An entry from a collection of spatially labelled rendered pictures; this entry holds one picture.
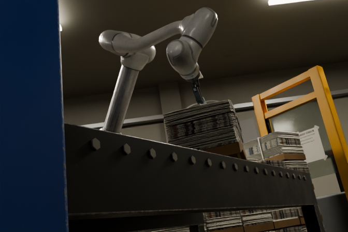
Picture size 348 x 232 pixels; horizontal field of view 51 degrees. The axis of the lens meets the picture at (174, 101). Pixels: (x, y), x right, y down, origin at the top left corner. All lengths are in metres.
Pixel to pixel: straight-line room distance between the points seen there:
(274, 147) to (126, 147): 2.40
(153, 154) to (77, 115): 5.19
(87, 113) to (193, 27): 4.40
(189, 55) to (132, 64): 0.60
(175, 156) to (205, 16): 0.93
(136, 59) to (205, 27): 0.59
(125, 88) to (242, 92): 3.98
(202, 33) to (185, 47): 0.11
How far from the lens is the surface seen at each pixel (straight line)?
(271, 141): 2.93
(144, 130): 5.56
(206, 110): 1.53
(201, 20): 1.52
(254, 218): 2.46
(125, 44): 1.79
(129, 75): 2.01
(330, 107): 3.30
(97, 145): 0.53
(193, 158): 0.74
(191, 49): 1.47
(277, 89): 3.62
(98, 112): 5.75
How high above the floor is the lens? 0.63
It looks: 20 degrees up
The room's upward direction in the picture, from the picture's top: 9 degrees counter-clockwise
